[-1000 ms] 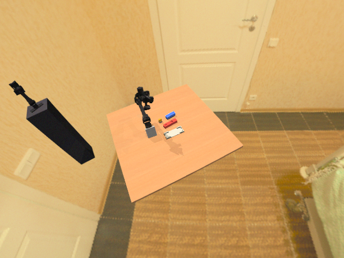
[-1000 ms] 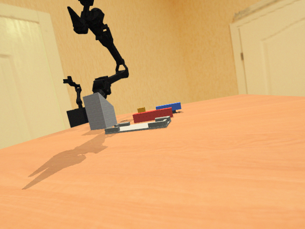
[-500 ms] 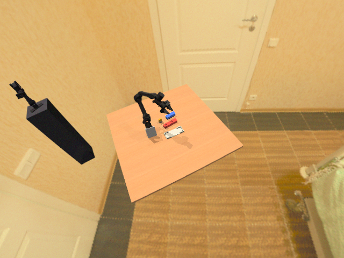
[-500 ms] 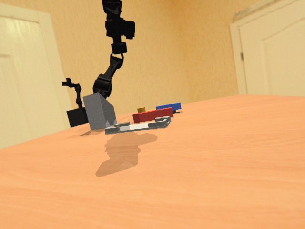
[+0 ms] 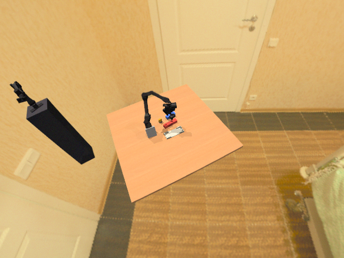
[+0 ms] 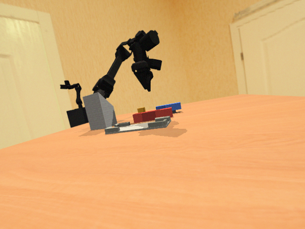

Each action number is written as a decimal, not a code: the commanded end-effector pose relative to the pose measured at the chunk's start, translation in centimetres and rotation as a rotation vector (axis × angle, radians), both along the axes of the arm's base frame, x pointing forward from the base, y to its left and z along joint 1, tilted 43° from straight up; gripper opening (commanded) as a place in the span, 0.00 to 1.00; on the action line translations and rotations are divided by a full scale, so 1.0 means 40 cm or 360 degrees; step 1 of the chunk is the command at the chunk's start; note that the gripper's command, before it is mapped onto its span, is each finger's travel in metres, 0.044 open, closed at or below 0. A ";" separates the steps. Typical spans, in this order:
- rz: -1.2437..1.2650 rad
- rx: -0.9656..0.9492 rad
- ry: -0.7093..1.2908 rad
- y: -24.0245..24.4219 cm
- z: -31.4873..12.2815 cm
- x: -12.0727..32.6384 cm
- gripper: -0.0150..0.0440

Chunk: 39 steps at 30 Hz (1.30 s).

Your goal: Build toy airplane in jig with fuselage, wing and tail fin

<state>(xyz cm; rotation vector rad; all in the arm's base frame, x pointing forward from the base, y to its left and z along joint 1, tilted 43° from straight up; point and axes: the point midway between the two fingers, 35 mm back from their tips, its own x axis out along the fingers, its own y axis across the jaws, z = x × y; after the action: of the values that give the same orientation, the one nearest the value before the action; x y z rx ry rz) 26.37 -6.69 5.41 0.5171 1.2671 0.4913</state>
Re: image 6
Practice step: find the yellow rectangular block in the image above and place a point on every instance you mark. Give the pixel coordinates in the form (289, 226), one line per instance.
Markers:
(140, 110)

